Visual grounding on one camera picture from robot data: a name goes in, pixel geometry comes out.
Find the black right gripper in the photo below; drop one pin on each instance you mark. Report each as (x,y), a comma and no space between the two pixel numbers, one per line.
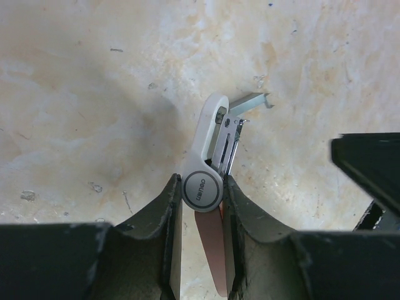
(371,160)

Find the grey staple strip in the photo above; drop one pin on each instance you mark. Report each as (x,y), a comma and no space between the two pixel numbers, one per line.
(249,102)

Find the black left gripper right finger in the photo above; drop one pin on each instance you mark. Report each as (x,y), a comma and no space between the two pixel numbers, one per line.
(266,259)

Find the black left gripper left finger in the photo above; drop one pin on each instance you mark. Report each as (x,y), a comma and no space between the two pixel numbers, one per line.
(137,259)

